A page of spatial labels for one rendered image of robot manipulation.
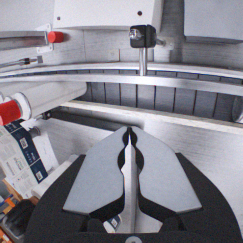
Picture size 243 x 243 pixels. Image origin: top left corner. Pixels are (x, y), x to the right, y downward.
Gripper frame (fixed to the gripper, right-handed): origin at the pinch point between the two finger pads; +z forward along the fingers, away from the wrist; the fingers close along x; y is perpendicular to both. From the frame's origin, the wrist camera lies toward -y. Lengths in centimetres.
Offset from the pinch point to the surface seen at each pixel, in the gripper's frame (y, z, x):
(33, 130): 20, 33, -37
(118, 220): 55, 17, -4
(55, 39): -10.4, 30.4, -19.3
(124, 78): -2.1, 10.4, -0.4
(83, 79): -1.7, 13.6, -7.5
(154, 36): -7.9, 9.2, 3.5
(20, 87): -0.6, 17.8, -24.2
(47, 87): -0.7, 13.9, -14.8
